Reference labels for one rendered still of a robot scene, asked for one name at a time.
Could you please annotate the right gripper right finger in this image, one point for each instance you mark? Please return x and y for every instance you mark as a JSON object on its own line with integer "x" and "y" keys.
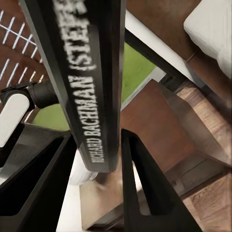
{"x": 168, "y": 212}

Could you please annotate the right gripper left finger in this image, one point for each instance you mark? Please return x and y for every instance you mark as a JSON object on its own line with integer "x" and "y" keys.
{"x": 31, "y": 199}

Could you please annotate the nightstand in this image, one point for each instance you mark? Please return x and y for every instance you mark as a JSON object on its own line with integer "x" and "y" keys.
{"x": 183, "y": 147}

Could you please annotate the hardback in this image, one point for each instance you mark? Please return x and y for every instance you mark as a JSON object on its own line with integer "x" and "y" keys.
{"x": 81, "y": 43}

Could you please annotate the fixed window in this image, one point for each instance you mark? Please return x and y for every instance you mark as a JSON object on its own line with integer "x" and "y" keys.
{"x": 21, "y": 62}

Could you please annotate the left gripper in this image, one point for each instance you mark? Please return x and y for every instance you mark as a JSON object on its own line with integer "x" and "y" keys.
{"x": 52, "y": 91}

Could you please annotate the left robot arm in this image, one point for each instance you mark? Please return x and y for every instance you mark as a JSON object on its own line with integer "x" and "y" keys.
{"x": 17, "y": 101}

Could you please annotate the table lamp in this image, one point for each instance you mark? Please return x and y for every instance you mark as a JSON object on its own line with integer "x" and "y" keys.
{"x": 30, "y": 141}

